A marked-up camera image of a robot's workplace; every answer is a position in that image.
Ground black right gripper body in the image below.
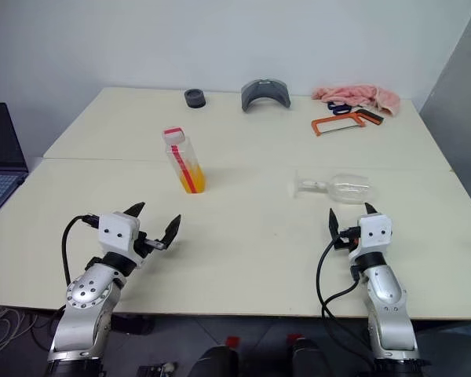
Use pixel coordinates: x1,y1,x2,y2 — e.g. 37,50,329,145
333,225,362,253

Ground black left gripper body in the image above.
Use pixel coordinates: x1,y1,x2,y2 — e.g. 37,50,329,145
135,230,170,258

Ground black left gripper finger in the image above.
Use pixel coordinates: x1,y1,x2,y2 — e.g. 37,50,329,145
159,214,182,251
121,201,146,219

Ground bottle with orange liquid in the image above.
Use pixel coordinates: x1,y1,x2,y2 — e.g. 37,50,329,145
163,137,208,195

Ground orange hacksaw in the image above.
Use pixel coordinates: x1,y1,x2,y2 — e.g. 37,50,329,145
311,108,385,137

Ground grey partition panel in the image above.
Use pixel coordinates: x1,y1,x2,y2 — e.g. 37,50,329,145
418,23,471,232

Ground pink towel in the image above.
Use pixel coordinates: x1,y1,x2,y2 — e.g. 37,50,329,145
312,83,401,118

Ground small black floor device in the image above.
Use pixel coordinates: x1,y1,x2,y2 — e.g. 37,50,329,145
137,361,177,377

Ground dark laptop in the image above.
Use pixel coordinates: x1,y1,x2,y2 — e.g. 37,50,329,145
0,102,30,227

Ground grey curved visor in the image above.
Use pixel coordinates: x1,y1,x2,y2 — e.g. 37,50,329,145
240,79,292,114

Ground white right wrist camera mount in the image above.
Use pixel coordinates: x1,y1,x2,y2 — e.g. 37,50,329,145
348,214,393,262

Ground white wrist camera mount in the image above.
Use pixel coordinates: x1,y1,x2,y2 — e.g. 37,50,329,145
348,214,393,262
97,211,150,270

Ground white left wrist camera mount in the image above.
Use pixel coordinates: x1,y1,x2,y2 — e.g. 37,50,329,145
97,211,150,270

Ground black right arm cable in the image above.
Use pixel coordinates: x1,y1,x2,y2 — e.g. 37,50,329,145
316,235,378,354

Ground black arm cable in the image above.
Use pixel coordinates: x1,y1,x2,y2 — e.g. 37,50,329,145
61,214,101,284
316,235,378,354

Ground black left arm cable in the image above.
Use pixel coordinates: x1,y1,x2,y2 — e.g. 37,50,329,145
61,214,101,284

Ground blue handled scissors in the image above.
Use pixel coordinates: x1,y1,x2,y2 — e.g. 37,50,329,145
326,101,354,115

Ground white floor cables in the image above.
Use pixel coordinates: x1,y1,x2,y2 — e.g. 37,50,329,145
0,306,36,358

